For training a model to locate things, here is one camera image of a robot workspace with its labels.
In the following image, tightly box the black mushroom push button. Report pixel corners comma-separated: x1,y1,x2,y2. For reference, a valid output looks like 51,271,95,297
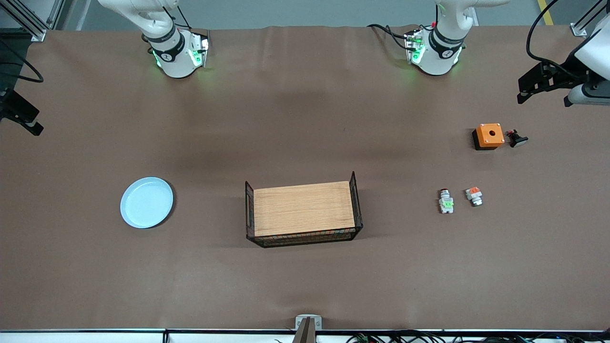
505,129,529,148

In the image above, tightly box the aluminium frame profile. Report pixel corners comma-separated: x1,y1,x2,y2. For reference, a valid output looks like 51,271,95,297
569,0,610,38
0,0,65,42

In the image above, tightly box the black arm base cable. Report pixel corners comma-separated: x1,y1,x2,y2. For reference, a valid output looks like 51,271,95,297
367,24,415,50

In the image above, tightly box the black wire basket wooden base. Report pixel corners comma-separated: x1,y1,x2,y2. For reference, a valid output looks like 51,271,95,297
244,171,364,249

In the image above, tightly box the black cable bundle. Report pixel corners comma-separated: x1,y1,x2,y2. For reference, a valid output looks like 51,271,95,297
346,330,610,343

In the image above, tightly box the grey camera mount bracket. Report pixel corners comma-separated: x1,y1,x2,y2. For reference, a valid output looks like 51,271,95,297
295,314,323,343

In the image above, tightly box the orange button enclosure box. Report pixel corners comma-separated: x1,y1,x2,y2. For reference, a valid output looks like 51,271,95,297
472,123,506,151

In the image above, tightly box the light blue round plate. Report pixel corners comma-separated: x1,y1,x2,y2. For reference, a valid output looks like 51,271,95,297
120,177,174,229

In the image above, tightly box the white table edge rail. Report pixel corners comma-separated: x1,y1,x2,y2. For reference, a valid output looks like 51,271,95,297
0,330,610,343

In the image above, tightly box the brown table cover mat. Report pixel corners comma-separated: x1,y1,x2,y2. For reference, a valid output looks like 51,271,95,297
0,24,610,332

